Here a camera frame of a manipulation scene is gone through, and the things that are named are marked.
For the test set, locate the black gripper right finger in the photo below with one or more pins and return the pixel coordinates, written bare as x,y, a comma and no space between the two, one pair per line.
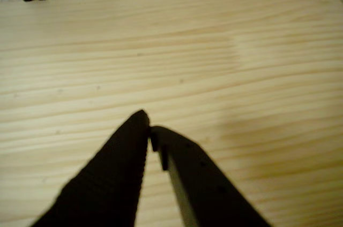
209,197

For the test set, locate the black ribbed gripper left finger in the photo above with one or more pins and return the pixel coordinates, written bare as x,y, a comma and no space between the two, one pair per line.
107,184

